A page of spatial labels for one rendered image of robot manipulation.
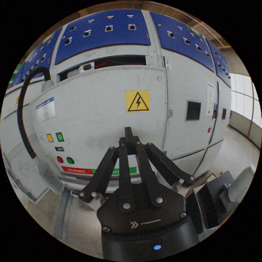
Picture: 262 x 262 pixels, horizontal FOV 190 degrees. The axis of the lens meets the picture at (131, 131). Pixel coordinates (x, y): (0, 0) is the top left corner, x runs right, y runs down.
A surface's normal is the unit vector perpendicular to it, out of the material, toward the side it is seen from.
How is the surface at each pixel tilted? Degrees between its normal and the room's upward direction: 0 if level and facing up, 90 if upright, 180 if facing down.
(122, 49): 90
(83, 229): 0
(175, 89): 90
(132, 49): 90
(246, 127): 90
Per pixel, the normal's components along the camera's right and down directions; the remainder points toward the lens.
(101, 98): 0.10, 0.40
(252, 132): -0.99, 0.10
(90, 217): -0.06, -0.91
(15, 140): 0.93, 0.10
